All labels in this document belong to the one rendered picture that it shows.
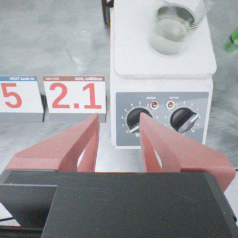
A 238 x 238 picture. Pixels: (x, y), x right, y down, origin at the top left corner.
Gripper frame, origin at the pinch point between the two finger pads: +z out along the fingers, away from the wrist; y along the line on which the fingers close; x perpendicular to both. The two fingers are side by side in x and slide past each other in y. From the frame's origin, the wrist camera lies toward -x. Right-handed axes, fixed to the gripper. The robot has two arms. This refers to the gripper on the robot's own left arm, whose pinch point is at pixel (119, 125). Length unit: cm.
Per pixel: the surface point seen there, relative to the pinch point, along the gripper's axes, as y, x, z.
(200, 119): -10.6, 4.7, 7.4
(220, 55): -18.3, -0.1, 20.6
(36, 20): 16.3, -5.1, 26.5
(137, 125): -2.1, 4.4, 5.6
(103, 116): 2.5, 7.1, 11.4
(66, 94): 8.0, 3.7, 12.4
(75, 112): 6.9, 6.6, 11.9
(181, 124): -7.5, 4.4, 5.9
